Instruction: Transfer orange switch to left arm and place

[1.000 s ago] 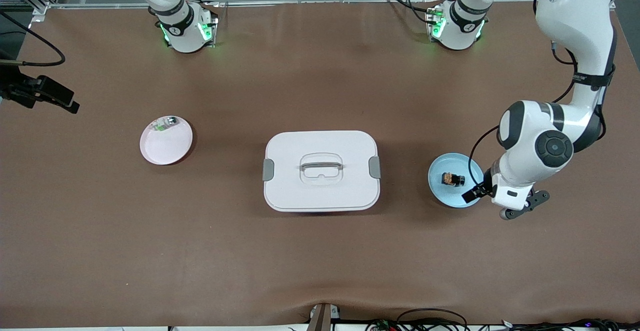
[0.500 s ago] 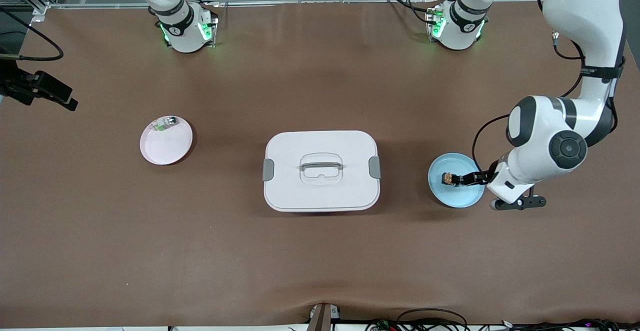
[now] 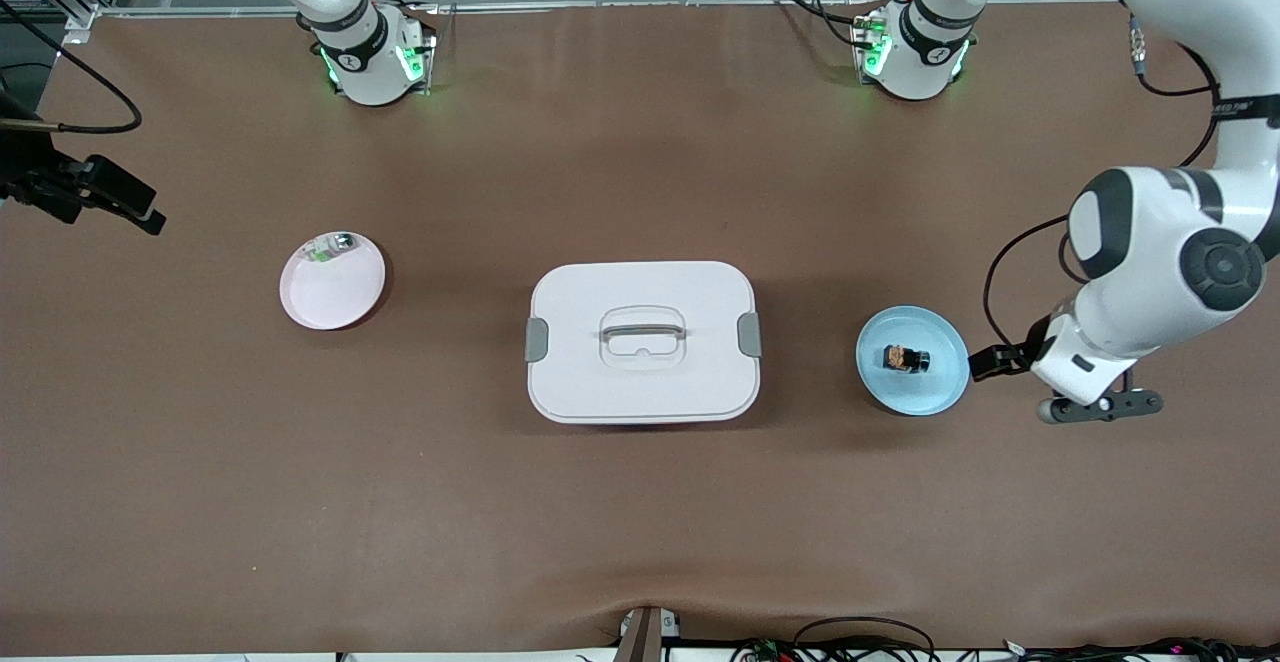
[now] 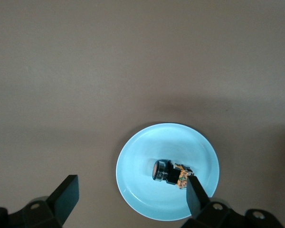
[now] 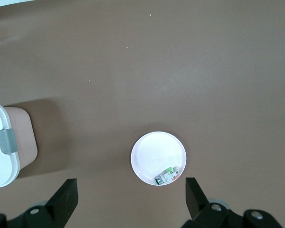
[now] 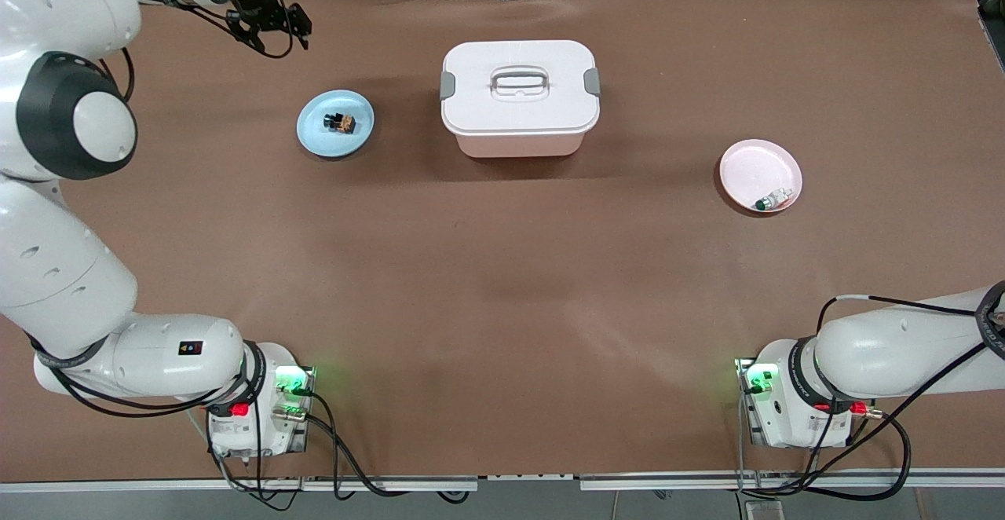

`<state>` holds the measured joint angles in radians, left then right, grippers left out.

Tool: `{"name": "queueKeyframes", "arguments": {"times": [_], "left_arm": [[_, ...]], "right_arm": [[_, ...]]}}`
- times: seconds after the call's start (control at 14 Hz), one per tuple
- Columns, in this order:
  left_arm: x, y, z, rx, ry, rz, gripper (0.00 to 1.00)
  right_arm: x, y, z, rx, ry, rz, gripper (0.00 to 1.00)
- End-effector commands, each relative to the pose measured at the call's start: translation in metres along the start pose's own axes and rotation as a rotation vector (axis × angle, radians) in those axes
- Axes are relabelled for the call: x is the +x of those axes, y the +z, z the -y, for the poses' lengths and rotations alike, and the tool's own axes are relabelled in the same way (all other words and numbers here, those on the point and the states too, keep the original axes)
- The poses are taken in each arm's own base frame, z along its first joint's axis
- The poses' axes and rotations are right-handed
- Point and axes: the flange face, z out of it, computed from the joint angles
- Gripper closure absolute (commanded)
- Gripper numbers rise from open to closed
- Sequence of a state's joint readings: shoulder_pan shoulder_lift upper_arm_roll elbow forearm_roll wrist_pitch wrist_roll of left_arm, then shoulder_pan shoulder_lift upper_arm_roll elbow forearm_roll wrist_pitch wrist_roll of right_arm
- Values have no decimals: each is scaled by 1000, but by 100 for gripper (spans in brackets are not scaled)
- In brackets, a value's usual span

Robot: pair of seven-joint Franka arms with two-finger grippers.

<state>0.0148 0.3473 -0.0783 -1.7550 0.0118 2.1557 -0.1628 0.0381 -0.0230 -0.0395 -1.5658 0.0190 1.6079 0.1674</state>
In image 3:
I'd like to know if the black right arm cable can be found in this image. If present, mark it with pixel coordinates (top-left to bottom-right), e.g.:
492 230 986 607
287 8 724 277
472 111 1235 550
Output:
0 0 144 135

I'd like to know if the pink round plate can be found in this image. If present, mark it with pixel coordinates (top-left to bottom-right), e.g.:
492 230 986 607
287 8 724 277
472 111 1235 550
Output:
279 232 387 331

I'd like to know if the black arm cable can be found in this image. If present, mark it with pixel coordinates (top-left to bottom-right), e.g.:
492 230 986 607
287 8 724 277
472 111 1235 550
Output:
0 0 144 135
983 0 1223 349

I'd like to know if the brown table mat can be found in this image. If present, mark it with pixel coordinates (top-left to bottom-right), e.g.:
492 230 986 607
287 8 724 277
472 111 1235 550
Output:
0 2 1280 655

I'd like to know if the black left base cable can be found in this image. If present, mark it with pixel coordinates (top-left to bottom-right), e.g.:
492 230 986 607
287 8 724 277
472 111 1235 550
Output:
767 0 883 49

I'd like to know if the white lidded storage box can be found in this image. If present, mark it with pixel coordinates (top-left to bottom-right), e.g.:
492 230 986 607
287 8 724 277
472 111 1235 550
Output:
525 261 763 426

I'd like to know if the black looped cable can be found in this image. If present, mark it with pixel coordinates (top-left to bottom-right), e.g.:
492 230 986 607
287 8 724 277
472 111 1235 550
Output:
793 617 937 662

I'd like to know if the green clear switch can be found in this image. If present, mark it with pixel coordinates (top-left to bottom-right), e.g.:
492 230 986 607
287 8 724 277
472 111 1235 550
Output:
306 232 359 265

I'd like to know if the metal table edge bracket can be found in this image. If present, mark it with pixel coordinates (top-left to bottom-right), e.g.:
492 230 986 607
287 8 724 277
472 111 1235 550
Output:
615 607 682 662

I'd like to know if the tangled cable bundle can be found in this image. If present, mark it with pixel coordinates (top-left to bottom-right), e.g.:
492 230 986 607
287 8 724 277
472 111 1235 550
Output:
1000 636 1280 662

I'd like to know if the light blue round plate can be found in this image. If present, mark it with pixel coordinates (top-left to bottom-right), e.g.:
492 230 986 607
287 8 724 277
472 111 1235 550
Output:
855 305 971 417

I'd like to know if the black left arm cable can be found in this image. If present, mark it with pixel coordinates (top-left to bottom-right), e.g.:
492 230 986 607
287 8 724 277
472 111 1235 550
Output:
983 0 1223 349

